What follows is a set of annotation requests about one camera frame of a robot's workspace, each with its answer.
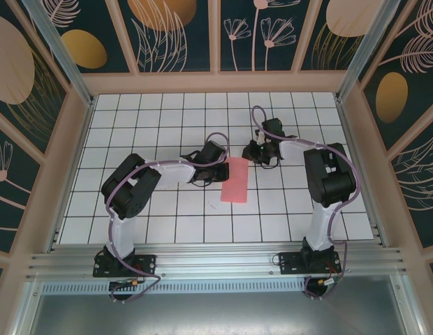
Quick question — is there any grey metal sheet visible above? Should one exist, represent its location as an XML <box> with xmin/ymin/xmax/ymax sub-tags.
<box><xmin>13</xmin><ymin>278</ymin><xmax>425</xmax><ymax>335</ymax></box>

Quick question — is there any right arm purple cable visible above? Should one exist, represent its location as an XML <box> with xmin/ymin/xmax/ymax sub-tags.
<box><xmin>251</xmin><ymin>105</ymin><xmax>359</xmax><ymax>302</ymax></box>

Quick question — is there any aluminium mounting rail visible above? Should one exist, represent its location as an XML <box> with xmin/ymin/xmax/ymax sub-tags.
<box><xmin>26</xmin><ymin>243</ymin><xmax>409</xmax><ymax>280</ymax></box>

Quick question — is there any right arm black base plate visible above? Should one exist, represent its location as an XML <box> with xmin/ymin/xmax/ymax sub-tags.
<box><xmin>278</xmin><ymin>251</ymin><xmax>343</xmax><ymax>276</ymax></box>

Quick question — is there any perforated metal cable tray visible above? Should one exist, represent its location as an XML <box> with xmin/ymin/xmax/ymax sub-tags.
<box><xmin>41</xmin><ymin>277</ymin><xmax>395</xmax><ymax>295</ymax></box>

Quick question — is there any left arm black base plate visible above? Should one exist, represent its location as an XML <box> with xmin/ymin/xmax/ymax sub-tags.
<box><xmin>92</xmin><ymin>253</ymin><xmax>158</xmax><ymax>278</ymax></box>

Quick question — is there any aluminium corner post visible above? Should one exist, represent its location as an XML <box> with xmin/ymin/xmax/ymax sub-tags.
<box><xmin>334</xmin><ymin>0</ymin><xmax>402</xmax><ymax>103</ymax></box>
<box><xmin>22</xmin><ymin>0</ymin><xmax>96</xmax><ymax>106</ymax></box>

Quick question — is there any aluminium side rail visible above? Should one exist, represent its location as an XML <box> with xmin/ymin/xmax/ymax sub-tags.
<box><xmin>335</xmin><ymin>97</ymin><xmax>388</xmax><ymax>248</ymax></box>
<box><xmin>47</xmin><ymin>96</ymin><xmax>96</xmax><ymax>253</ymax></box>

